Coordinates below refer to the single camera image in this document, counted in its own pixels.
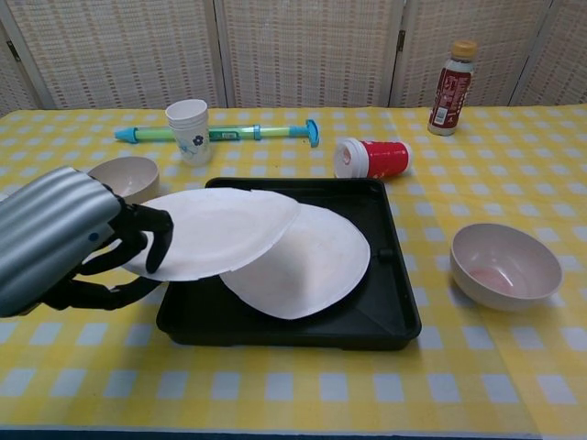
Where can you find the beige bowl with pink stain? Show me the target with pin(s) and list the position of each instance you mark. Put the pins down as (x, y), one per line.
(504, 266)

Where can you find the woven folding screen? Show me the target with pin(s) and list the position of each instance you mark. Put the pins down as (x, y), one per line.
(302, 50)

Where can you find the brown drink bottle yellow cap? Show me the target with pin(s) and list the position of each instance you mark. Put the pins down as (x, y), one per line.
(451, 96)

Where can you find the white floral paper cup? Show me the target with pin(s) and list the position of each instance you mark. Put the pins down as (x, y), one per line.
(192, 133)

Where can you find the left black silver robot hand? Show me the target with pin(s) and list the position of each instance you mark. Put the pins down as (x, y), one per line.
(50, 229)

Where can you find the black square plastic tray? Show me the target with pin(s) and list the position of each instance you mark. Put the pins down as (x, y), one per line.
(390, 316)

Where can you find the red white lidded cup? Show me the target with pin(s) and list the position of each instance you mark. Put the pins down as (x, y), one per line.
(385, 158)

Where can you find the white paper plate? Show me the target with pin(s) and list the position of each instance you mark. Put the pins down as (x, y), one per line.
(220, 229)
(312, 266)

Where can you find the green blue toy water pump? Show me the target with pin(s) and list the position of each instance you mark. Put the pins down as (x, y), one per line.
(147, 135)

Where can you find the yellow white checked tablecloth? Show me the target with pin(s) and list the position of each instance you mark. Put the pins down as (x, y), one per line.
(293, 389)

